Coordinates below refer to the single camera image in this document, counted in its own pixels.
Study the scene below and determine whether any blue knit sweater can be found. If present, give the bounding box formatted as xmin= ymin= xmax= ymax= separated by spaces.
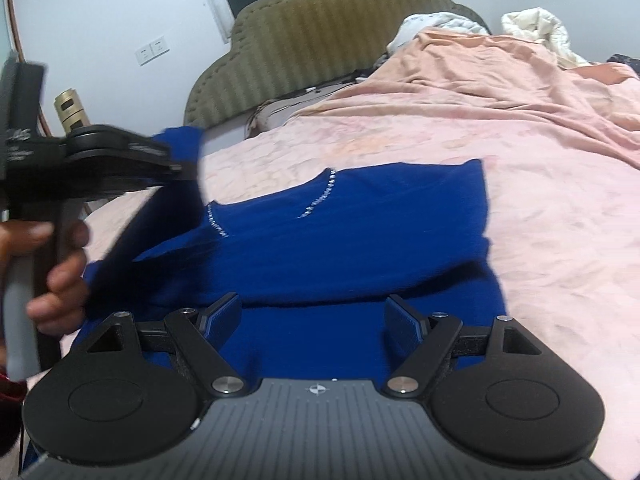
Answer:
xmin=60 ymin=126 xmax=509 ymax=387

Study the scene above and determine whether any brass cylinder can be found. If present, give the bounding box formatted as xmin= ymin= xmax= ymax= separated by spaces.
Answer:
xmin=53 ymin=88 xmax=92 ymax=134

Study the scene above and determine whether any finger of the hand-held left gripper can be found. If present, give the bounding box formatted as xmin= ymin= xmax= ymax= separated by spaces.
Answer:
xmin=127 ymin=135 xmax=202 ymax=188

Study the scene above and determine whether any brown framed mirror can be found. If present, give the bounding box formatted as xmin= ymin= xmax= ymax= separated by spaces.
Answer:
xmin=0 ymin=0 xmax=25 ymax=68

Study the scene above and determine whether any person's left forearm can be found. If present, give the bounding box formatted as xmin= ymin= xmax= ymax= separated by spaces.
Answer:
xmin=0 ymin=367 xmax=27 ymax=461

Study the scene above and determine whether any cream crumpled quilt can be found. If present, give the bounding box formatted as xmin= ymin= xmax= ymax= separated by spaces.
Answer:
xmin=501 ymin=7 xmax=592 ymax=69

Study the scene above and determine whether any olive quilted headboard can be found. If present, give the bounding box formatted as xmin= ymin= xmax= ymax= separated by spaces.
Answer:
xmin=184 ymin=0 xmax=492 ymax=132

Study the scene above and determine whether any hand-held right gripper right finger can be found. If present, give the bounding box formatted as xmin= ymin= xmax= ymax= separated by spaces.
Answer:
xmin=382 ymin=294 xmax=546 ymax=396

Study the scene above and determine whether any pink blanket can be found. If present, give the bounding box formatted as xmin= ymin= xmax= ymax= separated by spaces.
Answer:
xmin=82 ymin=29 xmax=640 ymax=480

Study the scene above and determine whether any patterned bed sheet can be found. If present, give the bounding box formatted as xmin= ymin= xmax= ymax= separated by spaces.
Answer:
xmin=244 ymin=77 xmax=371 ymax=137

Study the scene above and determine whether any white wall socket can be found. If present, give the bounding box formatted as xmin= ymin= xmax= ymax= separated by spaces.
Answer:
xmin=134 ymin=35 xmax=171 ymax=67

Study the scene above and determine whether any dark cloth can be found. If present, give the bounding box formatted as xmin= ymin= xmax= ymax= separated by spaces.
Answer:
xmin=606 ymin=52 xmax=640 ymax=80

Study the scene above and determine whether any white crumpled quilt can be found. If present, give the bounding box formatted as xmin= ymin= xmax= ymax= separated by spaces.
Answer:
xmin=386 ymin=11 xmax=492 ymax=57

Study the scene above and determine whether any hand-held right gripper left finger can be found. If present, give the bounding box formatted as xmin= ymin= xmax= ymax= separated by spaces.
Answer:
xmin=80 ymin=292 xmax=247 ymax=398

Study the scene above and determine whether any person's left hand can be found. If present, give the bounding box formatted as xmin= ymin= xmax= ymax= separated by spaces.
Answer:
xmin=0 ymin=220 xmax=92 ymax=337

